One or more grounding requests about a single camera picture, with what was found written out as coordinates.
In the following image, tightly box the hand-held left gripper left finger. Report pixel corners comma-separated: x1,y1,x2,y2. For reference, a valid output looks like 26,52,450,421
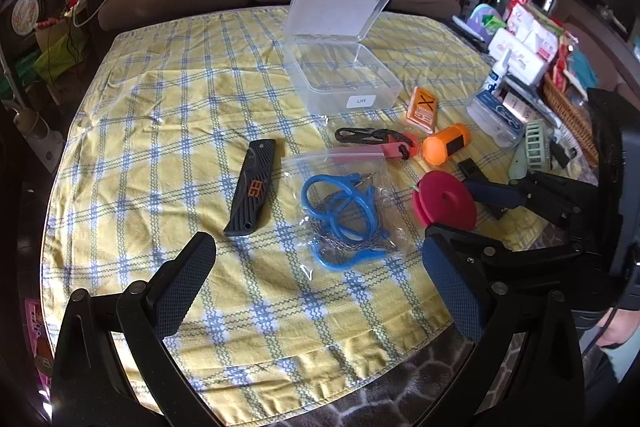
50,231,221,427

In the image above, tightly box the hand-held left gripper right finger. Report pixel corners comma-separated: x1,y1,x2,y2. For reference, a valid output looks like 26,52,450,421
421,234,587,427

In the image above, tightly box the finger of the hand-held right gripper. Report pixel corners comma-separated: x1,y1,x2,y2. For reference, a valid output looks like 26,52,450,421
424,222,601,279
464,171,601,222

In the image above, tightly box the pink spool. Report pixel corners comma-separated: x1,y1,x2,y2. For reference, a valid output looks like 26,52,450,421
412,171,478,228

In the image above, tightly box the black folding knife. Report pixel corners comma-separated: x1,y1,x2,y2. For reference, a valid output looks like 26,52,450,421
222,138,278,238

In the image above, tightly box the zip bag with blue wire saw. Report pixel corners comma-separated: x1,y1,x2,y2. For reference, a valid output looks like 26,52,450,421
280,146,426,273

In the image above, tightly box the black and red small tool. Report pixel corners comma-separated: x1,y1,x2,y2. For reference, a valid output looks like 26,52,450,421
334,126,420,162

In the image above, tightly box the clear plastic box with lid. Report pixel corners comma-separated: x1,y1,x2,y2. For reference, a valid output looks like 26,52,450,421
282,0,403,115

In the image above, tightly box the person's right forearm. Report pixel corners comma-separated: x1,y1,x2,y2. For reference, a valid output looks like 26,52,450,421
600,307,640,388

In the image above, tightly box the small black object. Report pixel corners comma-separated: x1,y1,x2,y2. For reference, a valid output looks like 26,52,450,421
456,158,482,180

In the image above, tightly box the wicker basket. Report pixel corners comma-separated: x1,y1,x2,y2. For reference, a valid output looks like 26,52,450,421
542,74,601,168

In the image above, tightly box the green mini fan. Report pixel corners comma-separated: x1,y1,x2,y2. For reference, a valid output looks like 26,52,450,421
507,119,553,182

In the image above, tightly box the orange cylinder case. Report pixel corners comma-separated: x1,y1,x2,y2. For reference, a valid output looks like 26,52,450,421
421,123,471,168

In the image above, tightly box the clear case with blue label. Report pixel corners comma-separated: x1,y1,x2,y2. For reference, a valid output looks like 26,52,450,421
466,89,526,148

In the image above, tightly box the teal cloth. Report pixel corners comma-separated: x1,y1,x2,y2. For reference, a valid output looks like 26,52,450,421
570,52,598,90

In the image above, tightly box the orange card packet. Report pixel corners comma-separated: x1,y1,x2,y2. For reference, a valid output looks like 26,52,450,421
404,87,441,128

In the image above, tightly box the white squeeze bottle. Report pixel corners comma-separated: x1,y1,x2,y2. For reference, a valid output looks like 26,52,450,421
482,48,513,95

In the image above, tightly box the red snack packet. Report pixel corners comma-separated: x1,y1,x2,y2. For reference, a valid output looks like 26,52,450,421
550,42,576,88

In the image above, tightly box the white tissue pack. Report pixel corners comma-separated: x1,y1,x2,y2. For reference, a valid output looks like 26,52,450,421
507,4,558,62
487,29,546,85

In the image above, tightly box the pink printed box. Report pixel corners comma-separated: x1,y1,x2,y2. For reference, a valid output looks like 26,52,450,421
25,297,53,388

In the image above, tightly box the yellow checked tablecloth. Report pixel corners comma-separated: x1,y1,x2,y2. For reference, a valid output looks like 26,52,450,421
40,4,566,410

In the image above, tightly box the white appliance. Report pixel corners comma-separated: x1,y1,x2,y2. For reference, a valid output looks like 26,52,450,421
12,107,63,168

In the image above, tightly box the green bag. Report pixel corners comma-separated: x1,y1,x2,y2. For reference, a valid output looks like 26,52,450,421
32,32,76,82

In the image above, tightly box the round printed sign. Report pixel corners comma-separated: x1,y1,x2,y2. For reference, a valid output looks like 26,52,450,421
10,0,43,32

